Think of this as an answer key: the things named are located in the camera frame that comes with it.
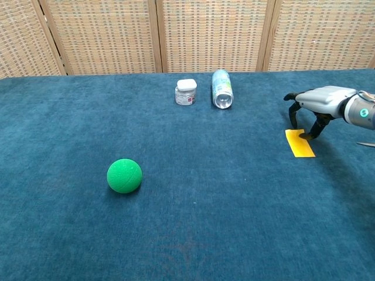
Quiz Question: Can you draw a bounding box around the blue table cloth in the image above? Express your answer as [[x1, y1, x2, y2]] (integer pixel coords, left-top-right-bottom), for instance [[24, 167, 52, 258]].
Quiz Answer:
[[0, 68, 375, 281]]

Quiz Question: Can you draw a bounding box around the green rubber ball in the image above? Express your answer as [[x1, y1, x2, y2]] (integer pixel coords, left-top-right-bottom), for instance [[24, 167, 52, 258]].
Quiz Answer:
[[106, 158, 143, 194]]

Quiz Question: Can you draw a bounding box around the yellow card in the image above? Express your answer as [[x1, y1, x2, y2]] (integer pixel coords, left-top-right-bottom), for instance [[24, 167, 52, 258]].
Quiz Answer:
[[285, 129, 316, 158]]

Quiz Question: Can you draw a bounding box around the small white-lidded jar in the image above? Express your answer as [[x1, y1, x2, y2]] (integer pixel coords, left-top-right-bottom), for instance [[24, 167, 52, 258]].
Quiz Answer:
[[175, 78, 198, 107]]

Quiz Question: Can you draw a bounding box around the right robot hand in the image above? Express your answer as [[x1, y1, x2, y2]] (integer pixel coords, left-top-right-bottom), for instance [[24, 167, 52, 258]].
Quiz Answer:
[[283, 85, 358, 140]]

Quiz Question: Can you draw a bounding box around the woven folding screen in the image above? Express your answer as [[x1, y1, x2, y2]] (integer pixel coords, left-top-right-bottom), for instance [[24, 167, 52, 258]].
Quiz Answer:
[[0, 0, 375, 80]]

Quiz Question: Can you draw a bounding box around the silver drink can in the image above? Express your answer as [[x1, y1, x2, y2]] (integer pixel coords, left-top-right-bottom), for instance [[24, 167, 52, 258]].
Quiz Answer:
[[211, 69, 234, 111]]

